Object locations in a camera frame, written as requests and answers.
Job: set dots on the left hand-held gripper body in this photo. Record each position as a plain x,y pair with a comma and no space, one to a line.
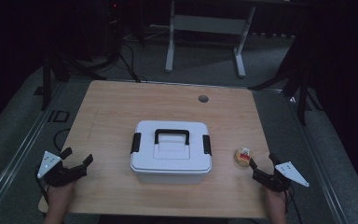
62,176

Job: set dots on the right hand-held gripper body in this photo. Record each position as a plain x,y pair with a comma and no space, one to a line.
272,180

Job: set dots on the small round yellow snack cup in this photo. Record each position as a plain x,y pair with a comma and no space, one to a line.
241,158

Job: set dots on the person's left hand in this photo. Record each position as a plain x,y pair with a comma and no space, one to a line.
59,196

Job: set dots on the person's right hand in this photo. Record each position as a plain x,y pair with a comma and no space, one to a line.
276,200

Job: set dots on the black tripod stand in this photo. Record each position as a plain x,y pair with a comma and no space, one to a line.
46,84
303,93

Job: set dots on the dark equipment rack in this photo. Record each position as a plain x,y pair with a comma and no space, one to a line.
113,28

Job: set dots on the grey metal floor rail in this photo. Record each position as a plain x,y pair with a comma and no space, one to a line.
21,146
318,165

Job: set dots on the white metal desk frame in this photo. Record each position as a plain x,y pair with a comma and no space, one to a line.
211,24

